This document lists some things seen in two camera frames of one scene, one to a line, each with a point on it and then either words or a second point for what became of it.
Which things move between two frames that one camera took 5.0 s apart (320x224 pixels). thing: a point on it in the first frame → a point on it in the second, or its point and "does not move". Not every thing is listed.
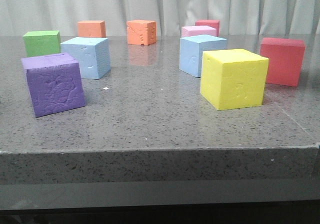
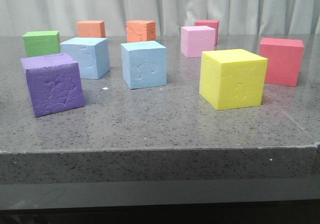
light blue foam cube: [93, 53] does not move
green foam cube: [42, 42] does not move
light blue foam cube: [191, 49] → [144, 64]
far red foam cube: [214, 23] does not move
